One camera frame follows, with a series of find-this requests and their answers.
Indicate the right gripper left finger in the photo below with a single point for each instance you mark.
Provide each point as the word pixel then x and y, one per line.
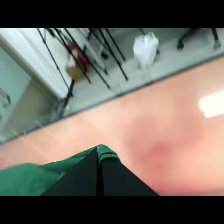
pixel 80 180

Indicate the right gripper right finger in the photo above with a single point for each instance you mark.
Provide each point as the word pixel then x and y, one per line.
pixel 123 181

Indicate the green shirt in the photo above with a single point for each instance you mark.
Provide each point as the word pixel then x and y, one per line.
pixel 30 178

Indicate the black tripod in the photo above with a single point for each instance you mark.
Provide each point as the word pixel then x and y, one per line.
pixel 100 56

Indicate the white plastic bag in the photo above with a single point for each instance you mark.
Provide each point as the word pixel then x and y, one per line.
pixel 145 48

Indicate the black chair base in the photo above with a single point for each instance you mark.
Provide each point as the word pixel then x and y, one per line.
pixel 200 35

